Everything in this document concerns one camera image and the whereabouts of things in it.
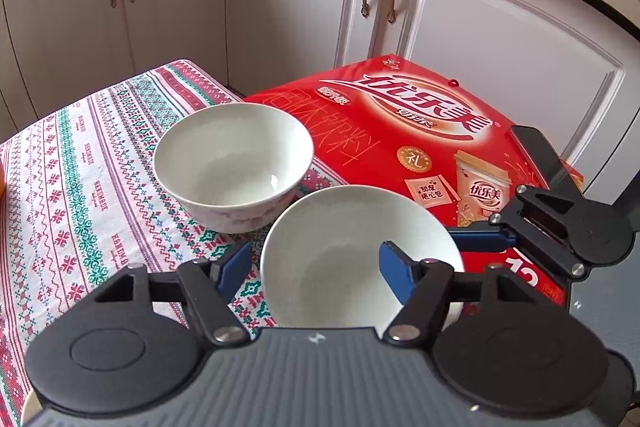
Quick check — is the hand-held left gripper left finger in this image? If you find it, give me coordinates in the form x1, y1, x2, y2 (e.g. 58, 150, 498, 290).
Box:
90, 241, 252, 348

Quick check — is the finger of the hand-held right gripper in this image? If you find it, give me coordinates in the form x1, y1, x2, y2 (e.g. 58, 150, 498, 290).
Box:
447, 184, 588, 280

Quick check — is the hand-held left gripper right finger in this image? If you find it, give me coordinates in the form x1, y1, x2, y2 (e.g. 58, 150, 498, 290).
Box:
377, 241, 546, 345

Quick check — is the small plain white bowl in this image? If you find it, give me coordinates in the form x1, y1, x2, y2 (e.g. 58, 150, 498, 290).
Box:
260, 186, 466, 330

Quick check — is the white bowl with pink pattern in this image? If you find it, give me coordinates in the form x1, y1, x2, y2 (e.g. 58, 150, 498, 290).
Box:
152, 103, 315, 235

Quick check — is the deep white fruit-print plate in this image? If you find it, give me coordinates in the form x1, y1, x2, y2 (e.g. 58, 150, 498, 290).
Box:
20, 389, 41, 427

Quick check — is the red printed cardboard box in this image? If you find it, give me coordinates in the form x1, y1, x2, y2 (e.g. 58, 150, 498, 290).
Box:
243, 54, 586, 308

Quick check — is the red green patterned tablecloth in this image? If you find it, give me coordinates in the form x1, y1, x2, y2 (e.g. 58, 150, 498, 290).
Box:
0, 59, 351, 427

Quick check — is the white panelled side cabinet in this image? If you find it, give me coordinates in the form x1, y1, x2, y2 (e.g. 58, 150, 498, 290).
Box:
225, 0, 640, 188

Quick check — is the white kitchen base cabinet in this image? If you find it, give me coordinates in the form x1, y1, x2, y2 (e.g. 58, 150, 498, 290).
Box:
0, 0, 228, 142

